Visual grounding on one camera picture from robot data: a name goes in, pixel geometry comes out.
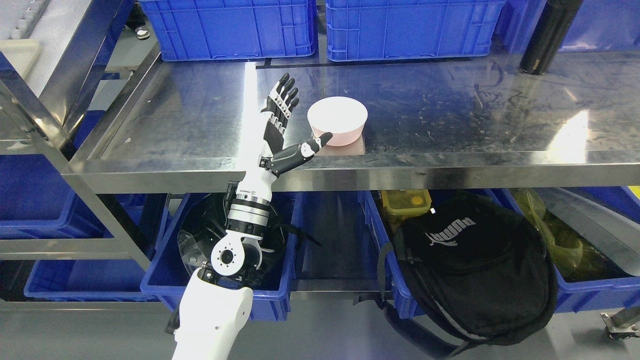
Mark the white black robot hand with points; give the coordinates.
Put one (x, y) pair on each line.
(279, 105)

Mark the pink plastic bowl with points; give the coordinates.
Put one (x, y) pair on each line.
(342, 116)

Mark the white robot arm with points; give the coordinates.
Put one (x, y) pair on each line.
(211, 316)

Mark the blue crate back middle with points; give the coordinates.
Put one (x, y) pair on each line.
(385, 30)

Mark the blue crate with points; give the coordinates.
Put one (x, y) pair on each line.
(385, 30)
(189, 30)

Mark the steel shelf rack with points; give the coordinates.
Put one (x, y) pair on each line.
(180, 127)

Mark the blue crate back left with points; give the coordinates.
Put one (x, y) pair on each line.
(189, 30)

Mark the black helmet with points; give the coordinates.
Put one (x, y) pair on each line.
(204, 226)

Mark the yellow lunch box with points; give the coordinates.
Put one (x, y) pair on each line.
(408, 203)

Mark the black backpack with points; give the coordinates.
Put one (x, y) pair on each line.
(481, 272)

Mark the beige plastic tray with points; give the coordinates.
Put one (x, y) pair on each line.
(22, 54)

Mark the blue bin lower left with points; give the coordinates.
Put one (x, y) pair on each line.
(37, 203)

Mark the black thermos bottle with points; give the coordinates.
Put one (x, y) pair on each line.
(549, 33)

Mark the yellow-green plastic bag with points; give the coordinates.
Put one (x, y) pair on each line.
(574, 256)

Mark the blue bin lower right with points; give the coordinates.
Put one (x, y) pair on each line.
(615, 235)

